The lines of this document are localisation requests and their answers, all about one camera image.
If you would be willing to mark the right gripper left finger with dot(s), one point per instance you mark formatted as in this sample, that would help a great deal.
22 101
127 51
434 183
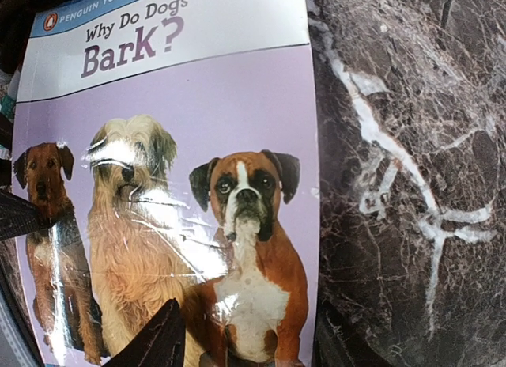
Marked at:
18 216

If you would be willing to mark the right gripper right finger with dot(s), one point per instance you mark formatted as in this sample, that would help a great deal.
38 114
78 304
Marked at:
161 342

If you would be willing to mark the dog picture book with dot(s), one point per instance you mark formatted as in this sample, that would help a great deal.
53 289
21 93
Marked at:
172 146

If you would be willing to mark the black student backpack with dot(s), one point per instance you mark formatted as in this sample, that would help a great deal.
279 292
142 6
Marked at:
16 21

